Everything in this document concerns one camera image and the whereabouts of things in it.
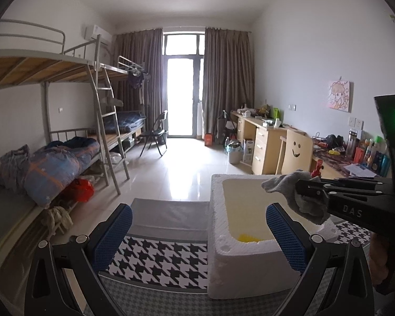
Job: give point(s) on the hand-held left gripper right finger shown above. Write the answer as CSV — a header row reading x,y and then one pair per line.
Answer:
x,y
286,240

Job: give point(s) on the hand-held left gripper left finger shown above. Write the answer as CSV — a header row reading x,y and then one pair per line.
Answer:
x,y
113,237

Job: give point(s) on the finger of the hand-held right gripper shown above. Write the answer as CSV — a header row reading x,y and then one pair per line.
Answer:
x,y
312,189
355,179

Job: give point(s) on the grey sock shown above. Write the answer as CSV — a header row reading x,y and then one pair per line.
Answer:
x,y
283,184

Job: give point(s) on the white foam box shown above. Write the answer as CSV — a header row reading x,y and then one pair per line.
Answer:
x,y
223,270

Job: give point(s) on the person's right hand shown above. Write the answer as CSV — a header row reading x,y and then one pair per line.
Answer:
x,y
380,256

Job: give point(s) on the white papers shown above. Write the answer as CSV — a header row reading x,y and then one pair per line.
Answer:
x,y
357,170

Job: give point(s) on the row of toiletry bottles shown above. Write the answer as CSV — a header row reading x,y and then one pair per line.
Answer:
x,y
375,158

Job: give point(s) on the red figurine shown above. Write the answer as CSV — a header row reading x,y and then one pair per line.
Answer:
x,y
316,169

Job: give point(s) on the wooden desk with patterned cover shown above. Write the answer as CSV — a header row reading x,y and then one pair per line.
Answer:
x,y
335,164

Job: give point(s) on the yellow item in foam box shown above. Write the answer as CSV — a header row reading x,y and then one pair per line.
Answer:
x,y
250,238

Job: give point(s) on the steel thermos bottle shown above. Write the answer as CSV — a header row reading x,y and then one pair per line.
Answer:
x,y
351,143

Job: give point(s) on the wooden chair with smiley face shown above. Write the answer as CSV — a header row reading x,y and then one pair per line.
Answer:
x,y
298,148

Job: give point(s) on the black bag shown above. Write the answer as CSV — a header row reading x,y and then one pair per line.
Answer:
x,y
334,141

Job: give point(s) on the houndstooth tablecloth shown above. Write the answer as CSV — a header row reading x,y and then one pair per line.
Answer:
x,y
158,256

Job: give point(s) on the red plastic bag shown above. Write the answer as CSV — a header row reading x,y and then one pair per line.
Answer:
x,y
82,191

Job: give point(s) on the cream cloth bundle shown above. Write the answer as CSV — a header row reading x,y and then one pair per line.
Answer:
x,y
59,220

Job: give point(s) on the wooden desk with drawers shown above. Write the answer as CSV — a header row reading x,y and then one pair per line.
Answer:
x,y
260,144

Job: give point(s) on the white carton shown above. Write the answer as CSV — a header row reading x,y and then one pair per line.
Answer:
x,y
248,151

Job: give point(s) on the white trash bin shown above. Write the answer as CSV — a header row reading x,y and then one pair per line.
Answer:
x,y
235,151

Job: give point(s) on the blue plaid quilt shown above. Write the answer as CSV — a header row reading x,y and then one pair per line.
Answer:
x,y
52,171

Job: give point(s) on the black folding chair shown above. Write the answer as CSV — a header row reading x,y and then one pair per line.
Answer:
x,y
154,133

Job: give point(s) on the red box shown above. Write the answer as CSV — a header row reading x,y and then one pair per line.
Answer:
x,y
209,140

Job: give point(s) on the blue bedding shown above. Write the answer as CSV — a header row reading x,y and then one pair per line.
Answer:
x,y
128,120

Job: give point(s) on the grey purple blanket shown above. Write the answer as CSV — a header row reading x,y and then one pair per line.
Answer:
x,y
10,168

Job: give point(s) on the brown curtain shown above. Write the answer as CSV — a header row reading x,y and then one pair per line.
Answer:
x,y
135,56
228,72

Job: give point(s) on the dark hanging clothes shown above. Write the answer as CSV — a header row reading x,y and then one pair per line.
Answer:
x,y
135,79

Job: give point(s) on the glass balcony door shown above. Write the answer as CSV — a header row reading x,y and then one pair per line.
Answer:
x,y
182,89

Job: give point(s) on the metal bunk bed with ladder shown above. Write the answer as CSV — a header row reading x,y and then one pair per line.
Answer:
x,y
52,65

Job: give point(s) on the white air conditioner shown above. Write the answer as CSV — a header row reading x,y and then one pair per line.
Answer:
x,y
97,34

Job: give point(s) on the double wall socket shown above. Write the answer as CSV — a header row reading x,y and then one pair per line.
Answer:
x,y
355,122

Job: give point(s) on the cartoon wall picture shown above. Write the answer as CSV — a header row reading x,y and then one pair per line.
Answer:
x,y
339,95

